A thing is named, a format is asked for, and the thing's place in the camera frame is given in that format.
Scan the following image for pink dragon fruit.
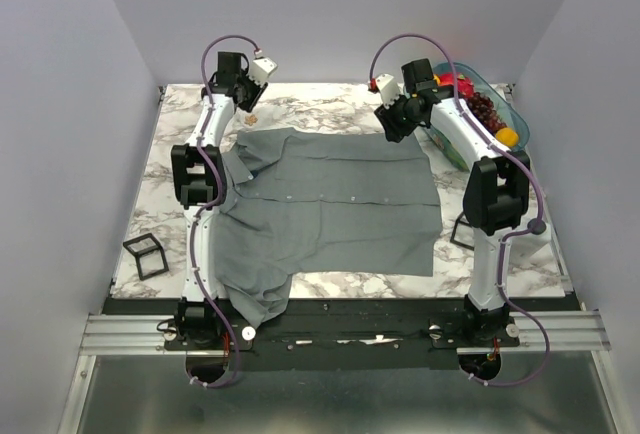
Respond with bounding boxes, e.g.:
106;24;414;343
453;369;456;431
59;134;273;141
437;72;475;99

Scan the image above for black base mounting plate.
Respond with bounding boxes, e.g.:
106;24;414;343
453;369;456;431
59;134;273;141
81;295;605;379

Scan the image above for dark purple grapes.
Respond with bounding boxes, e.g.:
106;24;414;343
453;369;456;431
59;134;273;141
465;92;507;135

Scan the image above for left black square frame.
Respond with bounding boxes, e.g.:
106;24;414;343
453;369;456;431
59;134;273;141
122;232;169;281

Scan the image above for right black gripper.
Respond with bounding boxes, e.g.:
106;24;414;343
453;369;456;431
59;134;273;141
372;91;421;145

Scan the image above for orange at tub front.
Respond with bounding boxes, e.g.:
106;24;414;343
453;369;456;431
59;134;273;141
495;127;520;148

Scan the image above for black square frame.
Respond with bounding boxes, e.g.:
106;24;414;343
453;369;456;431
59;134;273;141
122;232;169;281
449;213;474;251

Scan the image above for grey button shirt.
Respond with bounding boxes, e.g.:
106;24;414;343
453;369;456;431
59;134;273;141
211;128;442;327

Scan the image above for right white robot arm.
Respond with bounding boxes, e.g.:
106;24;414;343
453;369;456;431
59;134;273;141
368;59;530;346

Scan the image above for aluminium rail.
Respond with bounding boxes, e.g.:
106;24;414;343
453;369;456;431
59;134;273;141
80;311;611;356

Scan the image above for clear teal fruit tub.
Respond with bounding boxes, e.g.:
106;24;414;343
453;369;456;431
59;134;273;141
427;62;530;171

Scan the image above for right black square frame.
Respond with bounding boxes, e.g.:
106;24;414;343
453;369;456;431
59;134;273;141
449;213;474;251

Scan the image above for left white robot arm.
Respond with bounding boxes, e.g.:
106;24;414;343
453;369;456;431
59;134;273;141
171;48;277;351

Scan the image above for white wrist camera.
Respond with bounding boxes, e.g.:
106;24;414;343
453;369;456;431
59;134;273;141
368;74;403;108
247;57;278;87

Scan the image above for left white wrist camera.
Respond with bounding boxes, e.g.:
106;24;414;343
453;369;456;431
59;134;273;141
247;57;278;87

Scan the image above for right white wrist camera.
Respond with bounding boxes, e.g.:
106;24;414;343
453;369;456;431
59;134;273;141
368;74;403;108

